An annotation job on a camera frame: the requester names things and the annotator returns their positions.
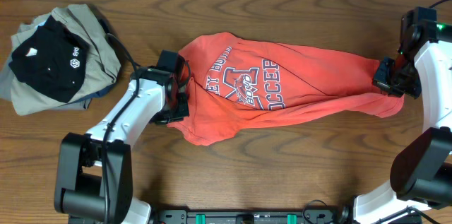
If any red soccer t-shirt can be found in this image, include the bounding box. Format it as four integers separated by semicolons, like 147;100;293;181
172;33;404;146

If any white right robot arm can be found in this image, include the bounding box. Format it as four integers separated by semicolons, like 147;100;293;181
341;5;451;223

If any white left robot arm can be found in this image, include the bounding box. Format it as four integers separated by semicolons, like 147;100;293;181
54;67;188;223

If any navy blue folded garment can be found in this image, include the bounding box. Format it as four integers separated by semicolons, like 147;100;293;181
83;84;115;100

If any khaki folded shirt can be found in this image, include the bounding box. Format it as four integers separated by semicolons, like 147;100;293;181
1;4;121;116

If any black polo shirt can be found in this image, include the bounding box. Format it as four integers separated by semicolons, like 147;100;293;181
9;16;89;103

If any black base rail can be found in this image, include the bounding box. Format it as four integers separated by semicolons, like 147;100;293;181
147;208;339;224

